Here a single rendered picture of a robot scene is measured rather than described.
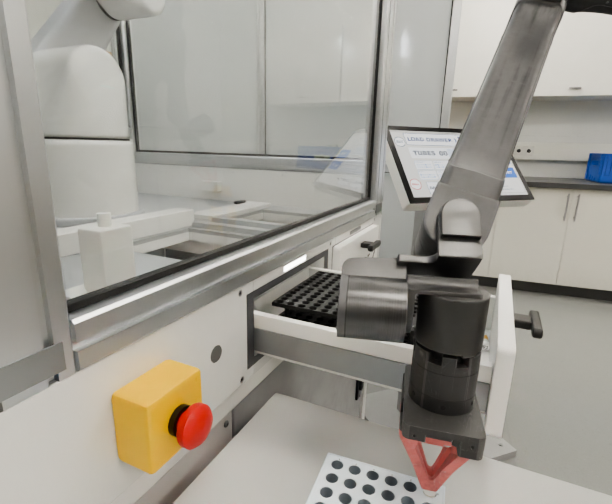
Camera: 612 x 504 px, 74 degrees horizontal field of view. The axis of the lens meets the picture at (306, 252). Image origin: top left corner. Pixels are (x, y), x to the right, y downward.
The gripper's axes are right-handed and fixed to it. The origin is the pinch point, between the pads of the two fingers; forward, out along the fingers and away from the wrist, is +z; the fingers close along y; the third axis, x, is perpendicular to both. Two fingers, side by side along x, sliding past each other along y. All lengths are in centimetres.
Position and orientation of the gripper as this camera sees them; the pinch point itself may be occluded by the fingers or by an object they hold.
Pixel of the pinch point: (429, 478)
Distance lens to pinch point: 46.8
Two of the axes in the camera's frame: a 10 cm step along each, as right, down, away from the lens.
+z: -0.3, 9.7, 2.5
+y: -2.5, 2.3, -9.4
